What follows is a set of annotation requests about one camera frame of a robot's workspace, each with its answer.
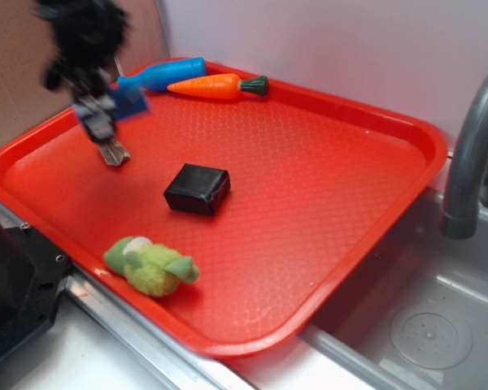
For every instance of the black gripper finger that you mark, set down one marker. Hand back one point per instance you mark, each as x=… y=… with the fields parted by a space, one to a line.
x=99 y=122

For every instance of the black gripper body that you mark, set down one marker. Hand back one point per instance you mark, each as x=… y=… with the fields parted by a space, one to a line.
x=86 y=34

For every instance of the blue rectangular block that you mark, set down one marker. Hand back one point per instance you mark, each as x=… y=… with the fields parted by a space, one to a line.
x=127 y=103

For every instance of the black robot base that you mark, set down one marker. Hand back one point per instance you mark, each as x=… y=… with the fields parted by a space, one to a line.
x=33 y=272

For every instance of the black rectangular block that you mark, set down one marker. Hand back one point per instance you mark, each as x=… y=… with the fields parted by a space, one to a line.
x=198 y=189

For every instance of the brown wood piece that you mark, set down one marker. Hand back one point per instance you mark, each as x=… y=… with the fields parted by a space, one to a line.
x=113 y=152

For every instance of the brown cardboard panel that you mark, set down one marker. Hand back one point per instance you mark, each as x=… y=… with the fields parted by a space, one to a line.
x=26 y=50

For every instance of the blue toy bottle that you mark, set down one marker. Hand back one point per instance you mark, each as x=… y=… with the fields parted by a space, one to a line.
x=157 y=78

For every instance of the orange toy carrot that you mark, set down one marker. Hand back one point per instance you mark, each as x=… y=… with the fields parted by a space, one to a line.
x=221 y=86

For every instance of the green plush toy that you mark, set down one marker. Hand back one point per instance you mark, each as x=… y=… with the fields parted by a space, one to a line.
x=152 y=269

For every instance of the red plastic tray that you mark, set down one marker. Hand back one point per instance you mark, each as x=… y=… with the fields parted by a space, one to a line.
x=316 y=182

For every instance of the grey toy faucet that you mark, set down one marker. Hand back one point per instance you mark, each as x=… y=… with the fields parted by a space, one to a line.
x=467 y=181

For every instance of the grey toy sink basin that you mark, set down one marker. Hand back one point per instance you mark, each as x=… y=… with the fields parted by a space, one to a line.
x=414 y=313

